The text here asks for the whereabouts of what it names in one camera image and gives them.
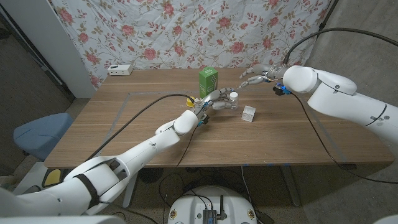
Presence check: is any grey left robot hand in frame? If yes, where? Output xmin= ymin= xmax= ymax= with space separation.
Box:
xmin=193 ymin=87 xmax=234 ymax=121

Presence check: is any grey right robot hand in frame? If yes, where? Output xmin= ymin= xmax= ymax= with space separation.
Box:
xmin=237 ymin=63 xmax=286 ymax=91

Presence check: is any clear white-capped medicine bottle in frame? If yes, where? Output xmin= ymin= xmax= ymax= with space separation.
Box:
xmin=228 ymin=91 xmax=239 ymax=110

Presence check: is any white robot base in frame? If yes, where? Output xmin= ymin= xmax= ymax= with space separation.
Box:
xmin=167 ymin=185 xmax=258 ymax=224

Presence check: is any green straw box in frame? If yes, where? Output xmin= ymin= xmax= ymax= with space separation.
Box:
xmin=198 ymin=67 xmax=219 ymax=100

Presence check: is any white perforated cube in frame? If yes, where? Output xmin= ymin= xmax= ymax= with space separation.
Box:
xmin=241 ymin=105 xmax=257 ymax=123

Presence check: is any white power adapter box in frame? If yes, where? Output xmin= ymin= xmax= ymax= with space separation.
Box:
xmin=107 ymin=64 xmax=134 ymax=77

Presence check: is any floral backdrop cloth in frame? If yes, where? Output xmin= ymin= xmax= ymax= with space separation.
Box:
xmin=49 ymin=0 xmax=332 ymax=90

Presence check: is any black stand pole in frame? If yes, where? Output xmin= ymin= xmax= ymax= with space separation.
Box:
xmin=317 ymin=0 xmax=340 ymax=30

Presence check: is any dark round floor fan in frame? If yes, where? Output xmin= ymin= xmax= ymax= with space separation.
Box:
xmin=139 ymin=167 xmax=165 ymax=184

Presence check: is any black antenna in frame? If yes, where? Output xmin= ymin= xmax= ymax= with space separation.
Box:
xmin=217 ymin=195 xmax=228 ymax=221

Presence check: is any grey computer module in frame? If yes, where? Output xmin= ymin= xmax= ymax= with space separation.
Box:
xmin=202 ymin=208 xmax=218 ymax=224

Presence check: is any white table leg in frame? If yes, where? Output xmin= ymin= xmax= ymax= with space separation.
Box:
xmin=122 ymin=172 xmax=140 ymax=209
xmin=279 ymin=164 xmax=302 ymax=208

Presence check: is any black power brick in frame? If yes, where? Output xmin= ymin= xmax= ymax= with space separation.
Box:
xmin=254 ymin=210 xmax=276 ymax=224

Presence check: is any blue padded stool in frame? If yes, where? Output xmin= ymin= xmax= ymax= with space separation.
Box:
xmin=12 ymin=112 xmax=75 ymax=162

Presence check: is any white door panel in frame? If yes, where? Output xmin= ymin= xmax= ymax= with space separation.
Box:
xmin=0 ymin=0 xmax=97 ymax=100

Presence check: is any white robot torso shell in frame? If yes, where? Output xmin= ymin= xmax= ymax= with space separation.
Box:
xmin=0 ymin=215 xmax=127 ymax=224

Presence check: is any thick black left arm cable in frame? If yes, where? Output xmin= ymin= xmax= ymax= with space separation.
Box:
xmin=85 ymin=93 xmax=196 ymax=162

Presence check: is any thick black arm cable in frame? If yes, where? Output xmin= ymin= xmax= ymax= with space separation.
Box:
xmin=85 ymin=93 xmax=196 ymax=162
xmin=282 ymin=27 xmax=398 ymax=66

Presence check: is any thin black left wrist cable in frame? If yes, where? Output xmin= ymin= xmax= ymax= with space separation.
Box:
xmin=175 ymin=123 xmax=201 ymax=169

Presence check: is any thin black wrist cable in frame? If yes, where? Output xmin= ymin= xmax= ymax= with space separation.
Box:
xmin=175 ymin=123 xmax=201 ymax=169
xmin=290 ymin=92 xmax=398 ymax=185

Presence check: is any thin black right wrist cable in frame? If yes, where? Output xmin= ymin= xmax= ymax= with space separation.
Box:
xmin=290 ymin=92 xmax=398 ymax=185

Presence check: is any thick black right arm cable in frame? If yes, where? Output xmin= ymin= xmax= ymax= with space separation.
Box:
xmin=282 ymin=27 xmax=398 ymax=66

